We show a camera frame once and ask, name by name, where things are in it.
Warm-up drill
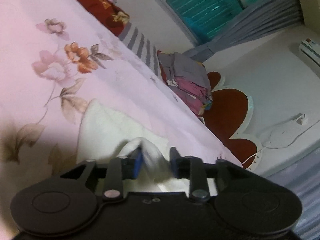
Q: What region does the red patterned pillow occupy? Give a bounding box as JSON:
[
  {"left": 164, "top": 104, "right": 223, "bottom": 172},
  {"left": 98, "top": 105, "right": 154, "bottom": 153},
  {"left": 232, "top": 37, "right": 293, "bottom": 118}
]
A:
[{"left": 58, "top": 0, "right": 131, "bottom": 37}]

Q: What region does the white charger cable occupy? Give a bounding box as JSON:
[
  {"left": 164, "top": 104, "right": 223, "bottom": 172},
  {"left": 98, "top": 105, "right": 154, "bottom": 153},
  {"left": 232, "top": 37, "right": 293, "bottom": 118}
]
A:
[{"left": 242, "top": 119, "right": 320, "bottom": 168}]

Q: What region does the pink floral bedsheet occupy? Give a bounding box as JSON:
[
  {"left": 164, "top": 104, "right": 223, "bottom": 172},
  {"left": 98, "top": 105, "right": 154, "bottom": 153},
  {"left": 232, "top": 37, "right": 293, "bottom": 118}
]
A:
[{"left": 0, "top": 0, "right": 243, "bottom": 215}]

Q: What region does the grey striped pillow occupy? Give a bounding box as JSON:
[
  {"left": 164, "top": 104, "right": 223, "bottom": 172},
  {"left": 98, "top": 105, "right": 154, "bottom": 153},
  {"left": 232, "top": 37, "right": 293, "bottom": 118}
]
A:
[{"left": 118, "top": 22, "right": 161, "bottom": 76}]

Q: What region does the white wall charger plug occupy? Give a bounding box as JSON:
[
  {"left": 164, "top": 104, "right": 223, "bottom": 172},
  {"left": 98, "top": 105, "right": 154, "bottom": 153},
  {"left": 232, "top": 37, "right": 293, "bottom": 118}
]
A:
[{"left": 292, "top": 113, "right": 308, "bottom": 126}]

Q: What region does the window with green blind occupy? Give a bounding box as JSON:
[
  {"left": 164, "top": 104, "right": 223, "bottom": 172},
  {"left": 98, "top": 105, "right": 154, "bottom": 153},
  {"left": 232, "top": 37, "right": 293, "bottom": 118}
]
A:
[{"left": 146, "top": 0, "right": 272, "bottom": 43}]

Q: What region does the white knit sweater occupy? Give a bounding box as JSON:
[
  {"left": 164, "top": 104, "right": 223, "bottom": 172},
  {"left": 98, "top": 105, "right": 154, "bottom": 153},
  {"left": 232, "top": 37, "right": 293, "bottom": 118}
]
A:
[{"left": 76, "top": 98, "right": 218, "bottom": 198}]

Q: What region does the lilac patterned wall drape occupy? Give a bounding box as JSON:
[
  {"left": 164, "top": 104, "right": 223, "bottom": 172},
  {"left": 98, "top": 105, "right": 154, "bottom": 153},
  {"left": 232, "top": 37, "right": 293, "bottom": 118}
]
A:
[{"left": 265, "top": 149, "right": 320, "bottom": 240}]

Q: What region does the pile of folded clothes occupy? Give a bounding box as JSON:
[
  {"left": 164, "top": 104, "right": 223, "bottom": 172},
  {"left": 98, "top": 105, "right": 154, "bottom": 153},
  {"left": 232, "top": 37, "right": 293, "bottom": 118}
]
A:
[{"left": 157, "top": 51, "right": 215, "bottom": 116}]

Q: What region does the white air conditioner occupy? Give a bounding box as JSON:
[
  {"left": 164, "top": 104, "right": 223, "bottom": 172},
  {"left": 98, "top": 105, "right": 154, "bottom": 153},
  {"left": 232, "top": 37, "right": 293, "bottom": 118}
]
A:
[{"left": 298, "top": 37, "right": 320, "bottom": 67}]

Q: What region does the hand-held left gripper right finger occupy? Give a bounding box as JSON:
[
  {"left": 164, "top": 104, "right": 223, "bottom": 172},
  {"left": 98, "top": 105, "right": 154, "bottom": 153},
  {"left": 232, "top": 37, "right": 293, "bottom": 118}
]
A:
[{"left": 169, "top": 147, "right": 242, "bottom": 203}]

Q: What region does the red and white headboard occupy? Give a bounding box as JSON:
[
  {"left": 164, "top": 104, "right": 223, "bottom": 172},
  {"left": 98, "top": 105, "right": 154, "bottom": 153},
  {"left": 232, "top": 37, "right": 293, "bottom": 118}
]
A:
[{"left": 199, "top": 71, "right": 263, "bottom": 171}]

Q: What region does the grey curtain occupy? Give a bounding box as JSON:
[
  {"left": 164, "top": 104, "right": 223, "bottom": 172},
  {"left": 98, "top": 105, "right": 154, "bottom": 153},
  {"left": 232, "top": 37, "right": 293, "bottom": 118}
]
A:
[{"left": 183, "top": 0, "right": 305, "bottom": 63}]

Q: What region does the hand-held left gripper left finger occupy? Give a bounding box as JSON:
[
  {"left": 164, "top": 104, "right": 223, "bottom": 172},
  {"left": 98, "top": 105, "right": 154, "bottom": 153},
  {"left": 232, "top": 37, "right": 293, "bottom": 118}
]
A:
[{"left": 59, "top": 147, "right": 144, "bottom": 202}]

